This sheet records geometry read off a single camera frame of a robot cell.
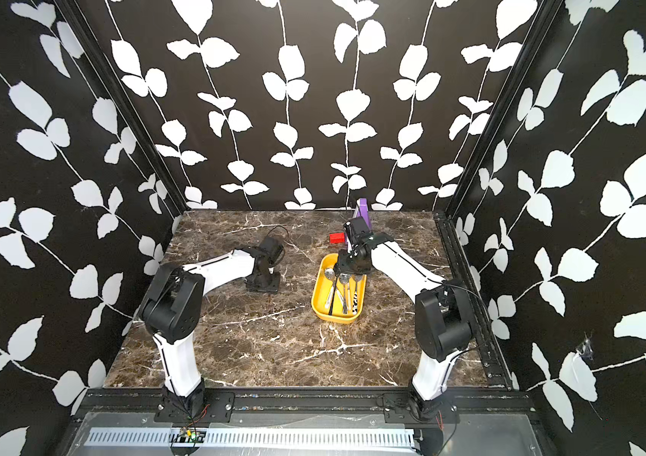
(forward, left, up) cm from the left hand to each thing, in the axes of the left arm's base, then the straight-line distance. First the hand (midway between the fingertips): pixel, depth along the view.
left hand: (272, 284), depth 97 cm
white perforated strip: (-42, +31, -2) cm, 52 cm away
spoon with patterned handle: (-10, -28, 0) cm, 30 cm away
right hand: (+1, -23, +10) cm, 25 cm away
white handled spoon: (+3, -20, -1) cm, 21 cm away
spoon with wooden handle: (+1, -25, 0) cm, 25 cm away
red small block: (+20, -24, -1) cm, 31 cm away
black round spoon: (-5, -21, -1) cm, 22 cm away
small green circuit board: (-42, +18, -2) cm, 46 cm away
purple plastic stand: (+23, -33, +11) cm, 42 cm away
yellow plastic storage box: (-5, -22, -1) cm, 23 cm away
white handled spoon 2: (-6, -26, -1) cm, 27 cm away
